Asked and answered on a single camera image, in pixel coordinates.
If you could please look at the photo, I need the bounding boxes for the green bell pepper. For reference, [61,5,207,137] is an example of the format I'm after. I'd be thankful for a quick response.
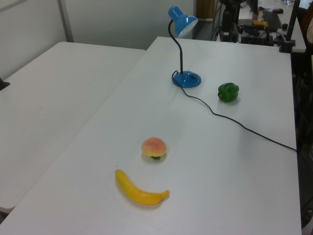
[217,82,240,103]

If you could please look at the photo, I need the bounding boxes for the dark object at table edge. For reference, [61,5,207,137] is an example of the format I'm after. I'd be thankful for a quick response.
[0,77,11,91]

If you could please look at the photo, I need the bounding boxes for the black tripod stand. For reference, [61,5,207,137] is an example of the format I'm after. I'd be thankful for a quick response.
[215,0,245,44]

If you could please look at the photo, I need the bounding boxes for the blue gooseneck desk lamp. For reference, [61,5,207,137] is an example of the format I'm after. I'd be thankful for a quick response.
[168,5,202,89]

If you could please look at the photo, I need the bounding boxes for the black keyboard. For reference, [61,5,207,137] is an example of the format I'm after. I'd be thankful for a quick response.
[262,9,283,29]

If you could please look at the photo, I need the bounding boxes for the yellow banana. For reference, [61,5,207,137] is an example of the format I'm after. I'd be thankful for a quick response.
[114,168,170,206]

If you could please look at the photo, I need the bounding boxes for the black lamp power cable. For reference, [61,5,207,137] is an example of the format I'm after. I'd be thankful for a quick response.
[171,70,298,153]

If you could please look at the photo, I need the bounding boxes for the light wooden panel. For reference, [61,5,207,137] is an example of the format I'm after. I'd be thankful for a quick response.
[197,0,216,22]

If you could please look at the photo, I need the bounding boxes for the black pole with clamp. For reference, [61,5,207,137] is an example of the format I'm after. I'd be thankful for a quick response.
[278,0,302,53]

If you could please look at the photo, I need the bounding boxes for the pink yellow peach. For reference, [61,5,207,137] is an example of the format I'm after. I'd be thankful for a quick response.
[141,137,168,161]

